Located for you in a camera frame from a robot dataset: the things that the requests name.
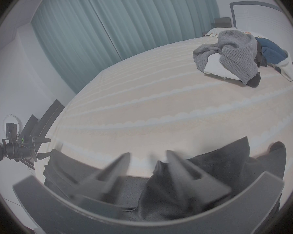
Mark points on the white printed pillow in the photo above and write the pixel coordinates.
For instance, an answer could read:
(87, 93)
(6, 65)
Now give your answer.
(212, 32)

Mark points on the black T-shirt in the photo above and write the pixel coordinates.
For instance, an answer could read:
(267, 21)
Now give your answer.
(234, 162)

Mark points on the bed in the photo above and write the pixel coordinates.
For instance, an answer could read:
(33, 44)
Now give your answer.
(149, 94)

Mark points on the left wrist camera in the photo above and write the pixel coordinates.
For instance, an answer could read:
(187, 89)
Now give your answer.
(11, 130)

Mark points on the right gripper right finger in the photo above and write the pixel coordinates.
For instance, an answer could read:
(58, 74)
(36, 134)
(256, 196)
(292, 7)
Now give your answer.
(193, 189)

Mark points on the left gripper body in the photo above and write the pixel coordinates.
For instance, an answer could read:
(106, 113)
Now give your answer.
(26, 151)

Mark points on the blue-green curtain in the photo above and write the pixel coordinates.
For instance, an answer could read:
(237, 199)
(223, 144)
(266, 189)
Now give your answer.
(156, 16)
(70, 45)

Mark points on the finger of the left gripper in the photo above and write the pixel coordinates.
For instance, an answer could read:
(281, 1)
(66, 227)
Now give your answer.
(42, 155)
(41, 140)

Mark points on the pile of clothes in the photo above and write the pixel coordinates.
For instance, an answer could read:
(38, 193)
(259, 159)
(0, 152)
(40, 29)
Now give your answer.
(236, 55)

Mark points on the grey bedside table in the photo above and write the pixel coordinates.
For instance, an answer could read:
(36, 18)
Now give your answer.
(222, 23)

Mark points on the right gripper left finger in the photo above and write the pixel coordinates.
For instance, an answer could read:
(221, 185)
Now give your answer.
(105, 181)

